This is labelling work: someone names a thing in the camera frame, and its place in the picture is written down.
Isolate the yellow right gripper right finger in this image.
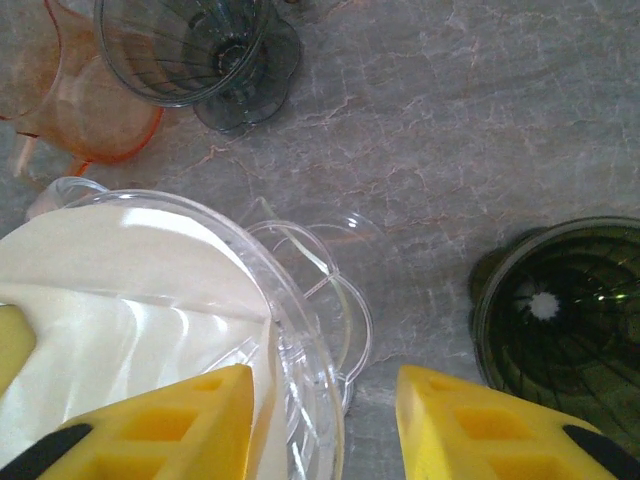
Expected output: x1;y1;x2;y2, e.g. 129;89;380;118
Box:
395;364;640;480

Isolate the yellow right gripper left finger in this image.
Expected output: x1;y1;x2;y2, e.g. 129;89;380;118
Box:
0;363;257;480

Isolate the white paper coffee filter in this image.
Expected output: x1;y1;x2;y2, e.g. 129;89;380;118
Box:
0;207;289;480

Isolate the green transparent coffee dripper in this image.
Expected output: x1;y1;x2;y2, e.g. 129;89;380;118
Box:
468;215;640;459

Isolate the clear transparent coffee dripper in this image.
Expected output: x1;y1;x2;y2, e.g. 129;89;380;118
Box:
27;175;375;480

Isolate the orange transparent coffee dripper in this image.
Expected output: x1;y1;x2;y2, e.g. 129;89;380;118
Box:
0;0;165;177

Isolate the smoke grey coffee dripper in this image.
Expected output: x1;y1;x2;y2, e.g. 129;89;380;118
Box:
93;0;304;134

